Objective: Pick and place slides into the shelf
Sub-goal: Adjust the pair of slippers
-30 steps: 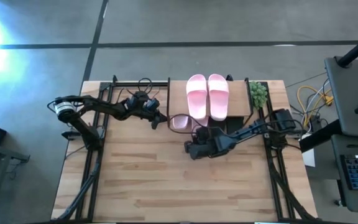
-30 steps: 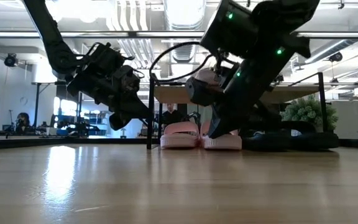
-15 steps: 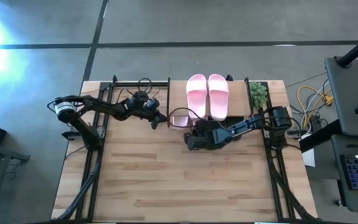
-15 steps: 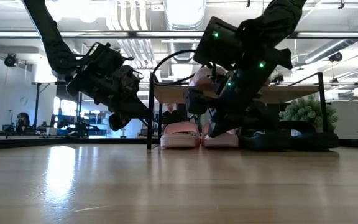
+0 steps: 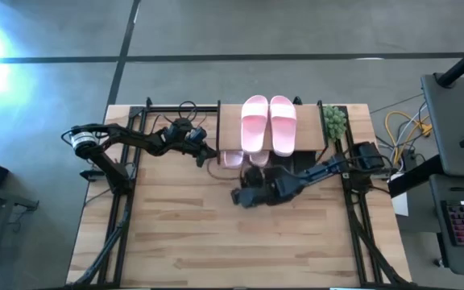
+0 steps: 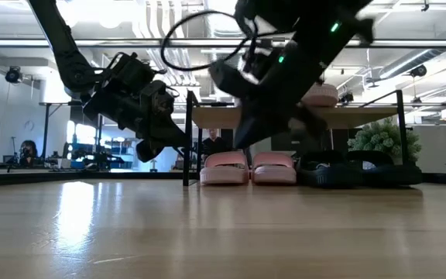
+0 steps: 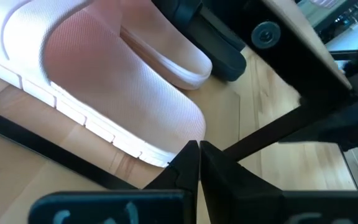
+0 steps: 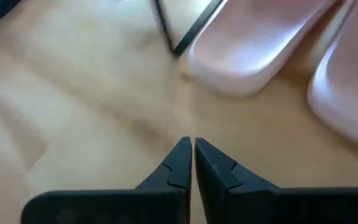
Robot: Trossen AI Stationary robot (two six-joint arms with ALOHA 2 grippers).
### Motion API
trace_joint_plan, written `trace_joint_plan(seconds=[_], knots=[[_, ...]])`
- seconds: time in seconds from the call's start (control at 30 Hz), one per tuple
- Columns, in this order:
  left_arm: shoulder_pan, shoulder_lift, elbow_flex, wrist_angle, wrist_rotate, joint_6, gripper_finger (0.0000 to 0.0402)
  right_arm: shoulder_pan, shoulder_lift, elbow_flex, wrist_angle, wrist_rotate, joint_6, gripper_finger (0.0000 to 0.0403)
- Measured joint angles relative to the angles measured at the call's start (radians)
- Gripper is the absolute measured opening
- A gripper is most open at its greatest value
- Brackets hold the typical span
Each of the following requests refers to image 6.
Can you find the black background workstation frame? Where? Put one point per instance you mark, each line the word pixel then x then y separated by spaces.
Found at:
pixel 46 131

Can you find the green bushy plant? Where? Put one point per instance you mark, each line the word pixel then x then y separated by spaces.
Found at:
pixel 381 137

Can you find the wooden shelf with black frame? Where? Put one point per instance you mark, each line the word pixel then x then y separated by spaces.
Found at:
pixel 362 116

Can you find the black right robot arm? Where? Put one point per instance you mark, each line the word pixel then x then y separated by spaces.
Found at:
pixel 323 35

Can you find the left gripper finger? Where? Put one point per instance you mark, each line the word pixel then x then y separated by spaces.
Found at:
pixel 176 135
pixel 149 151

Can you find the black table edge rail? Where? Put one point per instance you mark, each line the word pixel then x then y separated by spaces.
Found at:
pixel 91 176

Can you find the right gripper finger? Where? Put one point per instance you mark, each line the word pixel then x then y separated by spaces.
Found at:
pixel 258 129
pixel 310 122

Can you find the black overhead frame bar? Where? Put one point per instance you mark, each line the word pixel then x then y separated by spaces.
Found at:
pixel 14 42

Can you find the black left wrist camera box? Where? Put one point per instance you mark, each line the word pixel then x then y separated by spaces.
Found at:
pixel 134 71

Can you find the person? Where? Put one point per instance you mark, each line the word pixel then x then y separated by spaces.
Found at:
pixel 28 151
pixel 213 145

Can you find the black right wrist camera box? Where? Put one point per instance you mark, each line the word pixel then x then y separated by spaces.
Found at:
pixel 230 79

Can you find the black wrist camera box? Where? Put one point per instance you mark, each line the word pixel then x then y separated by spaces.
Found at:
pixel 134 71
pixel 230 79

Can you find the black ceiling spotlight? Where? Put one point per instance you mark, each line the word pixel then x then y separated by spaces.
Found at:
pixel 418 71
pixel 13 74

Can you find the silver ventilation duct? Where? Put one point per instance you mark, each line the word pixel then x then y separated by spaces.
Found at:
pixel 219 31

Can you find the blue background workbench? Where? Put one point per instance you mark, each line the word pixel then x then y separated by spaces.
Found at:
pixel 110 159

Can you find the pink rubber slide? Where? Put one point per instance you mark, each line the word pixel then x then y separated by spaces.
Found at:
pixel 323 97
pixel 273 172
pixel 225 172

